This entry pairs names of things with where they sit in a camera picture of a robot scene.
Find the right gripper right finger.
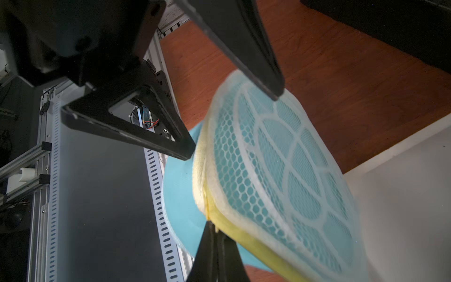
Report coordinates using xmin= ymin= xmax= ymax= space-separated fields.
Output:
xmin=217 ymin=231 xmax=250 ymax=282

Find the black plastic toolbox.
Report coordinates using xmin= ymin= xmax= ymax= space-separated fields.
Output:
xmin=303 ymin=0 xmax=451 ymax=72

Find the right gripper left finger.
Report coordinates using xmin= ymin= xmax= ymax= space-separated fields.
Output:
xmin=186 ymin=221 xmax=218 ymax=282

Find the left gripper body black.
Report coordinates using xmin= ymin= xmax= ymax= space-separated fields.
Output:
xmin=1 ymin=1 xmax=166 ymax=87

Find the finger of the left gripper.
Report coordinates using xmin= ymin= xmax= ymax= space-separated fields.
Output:
xmin=176 ymin=0 xmax=285 ymax=101
xmin=61 ymin=63 xmax=196 ymax=161

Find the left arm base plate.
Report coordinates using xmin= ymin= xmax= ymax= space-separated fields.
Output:
xmin=128 ymin=69 xmax=180 ymax=142

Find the white perforated plastic basket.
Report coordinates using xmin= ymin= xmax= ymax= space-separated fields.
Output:
xmin=345 ymin=116 xmax=451 ymax=282

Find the teal mesh laundry bag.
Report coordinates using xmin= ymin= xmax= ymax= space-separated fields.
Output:
xmin=163 ymin=70 xmax=369 ymax=282

